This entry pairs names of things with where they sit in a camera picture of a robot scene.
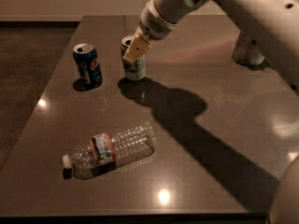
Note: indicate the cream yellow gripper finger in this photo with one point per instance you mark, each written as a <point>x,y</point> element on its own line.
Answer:
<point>139,45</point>

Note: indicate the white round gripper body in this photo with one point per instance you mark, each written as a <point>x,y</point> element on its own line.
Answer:
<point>153,25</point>

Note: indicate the green white 7up can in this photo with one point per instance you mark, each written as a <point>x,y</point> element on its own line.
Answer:
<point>133,71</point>

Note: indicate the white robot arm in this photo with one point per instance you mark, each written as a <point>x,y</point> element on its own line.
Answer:
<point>269,24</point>

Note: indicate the blue pepsi can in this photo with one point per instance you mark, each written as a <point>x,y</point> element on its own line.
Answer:
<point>86,58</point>

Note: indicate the metal napkin holder cup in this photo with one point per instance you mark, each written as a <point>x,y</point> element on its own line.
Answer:
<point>245,52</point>

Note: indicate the clear plastic water bottle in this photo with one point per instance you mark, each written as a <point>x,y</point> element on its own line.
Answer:
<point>108,151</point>

